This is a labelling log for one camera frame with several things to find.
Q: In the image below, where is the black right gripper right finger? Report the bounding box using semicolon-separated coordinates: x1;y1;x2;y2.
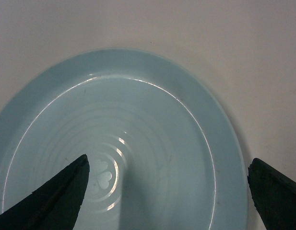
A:
248;158;296;230

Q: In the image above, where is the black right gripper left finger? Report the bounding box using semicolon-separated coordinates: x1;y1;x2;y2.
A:
0;154;90;230

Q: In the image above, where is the light blue oval tray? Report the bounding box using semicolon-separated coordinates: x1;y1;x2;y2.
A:
0;49;248;230

